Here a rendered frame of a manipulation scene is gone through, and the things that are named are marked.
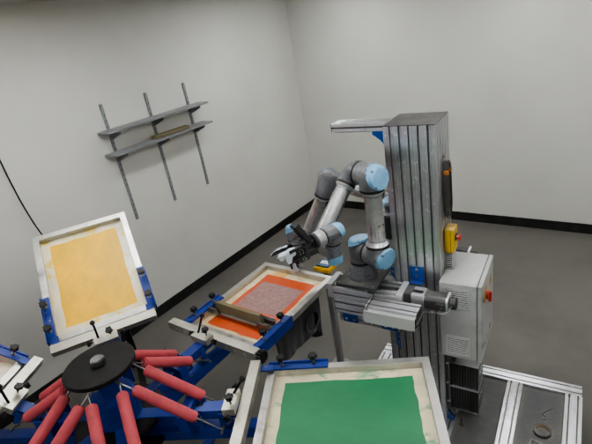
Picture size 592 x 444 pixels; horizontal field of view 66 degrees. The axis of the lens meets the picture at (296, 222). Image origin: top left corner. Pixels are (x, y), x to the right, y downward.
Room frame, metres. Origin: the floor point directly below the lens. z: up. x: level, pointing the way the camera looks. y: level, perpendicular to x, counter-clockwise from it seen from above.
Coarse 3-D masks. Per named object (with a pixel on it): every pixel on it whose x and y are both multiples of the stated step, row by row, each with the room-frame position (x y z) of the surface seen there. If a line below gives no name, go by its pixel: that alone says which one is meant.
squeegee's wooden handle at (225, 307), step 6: (222, 306) 2.38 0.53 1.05; (228, 306) 2.34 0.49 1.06; (234, 306) 2.33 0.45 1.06; (222, 312) 2.39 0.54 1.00; (228, 312) 2.35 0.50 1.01; (234, 312) 2.31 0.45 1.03; (240, 312) 2.28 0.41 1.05; (246, 312) 2.25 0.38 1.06; (252, 312) 2.23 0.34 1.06; (240, 318) 2.29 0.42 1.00; (246, 318) 2.26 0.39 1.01; (252, 318) 2.22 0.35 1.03; (258, 318) 2.19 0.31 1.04
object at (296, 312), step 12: (264, 264) 2.92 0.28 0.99; (276, 264) 2.89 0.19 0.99; (252, 276) 2.78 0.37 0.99; (300, 276) 2.71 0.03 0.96; (312, 276) 2.65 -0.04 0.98; (324, 276) 2.61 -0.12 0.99; (240, 288) 2.68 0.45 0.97; (324, 288) 2.50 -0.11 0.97; (312, 300) 2.39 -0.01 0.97; (300, 312) 2.29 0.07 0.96; (228, 336) 2.14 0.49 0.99
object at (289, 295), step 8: (288, 288) 2.59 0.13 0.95; (296, 288) 2.58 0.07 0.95; (304, 288) 2.56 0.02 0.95; (272, 296) 2.53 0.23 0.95; (280, 296) 2.52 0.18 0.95; (288, 296) 2.50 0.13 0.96; (296, 296) 2.48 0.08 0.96; (264, 304) 2.46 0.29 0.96; (272, 304) 2.44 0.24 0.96; (280, 304) 2.42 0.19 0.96; (288, 304) 2.41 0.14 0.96; (264, 312) 2.37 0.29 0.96; (272, 312) 2.35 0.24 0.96; (240, 328) 2.25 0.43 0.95; (248, 328) 2.23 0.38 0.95; (256, 328) 2.22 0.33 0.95; (248, 336) 2.16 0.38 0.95; (256, 336) 2.15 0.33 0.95
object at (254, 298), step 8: (264, 280) 2.75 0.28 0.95; (272, 280) 2.73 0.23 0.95; (280, 280) 2.72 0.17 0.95; (288, 280) 2.70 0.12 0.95; (256, 288) 2.67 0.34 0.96; (264, 288) 2.65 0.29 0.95; (272, 288) 2.63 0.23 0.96; (280, 288) 2.61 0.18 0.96; (240, 296) 2.60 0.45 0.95; (248, 296) 2.58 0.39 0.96; (256, 296) 2.57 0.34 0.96; (264, 296) 2.55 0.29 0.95; (232, 304) 2.52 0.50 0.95; (240, 304) 2.50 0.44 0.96; (248, 304) 2.49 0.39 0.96; (256, 304) 2.47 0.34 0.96; (216, 320) 2.38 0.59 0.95; (224, 320) 2.36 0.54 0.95; (232, 320) 2.35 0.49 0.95; (224, 328) 2.28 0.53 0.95; (232, 328) 2.26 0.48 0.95
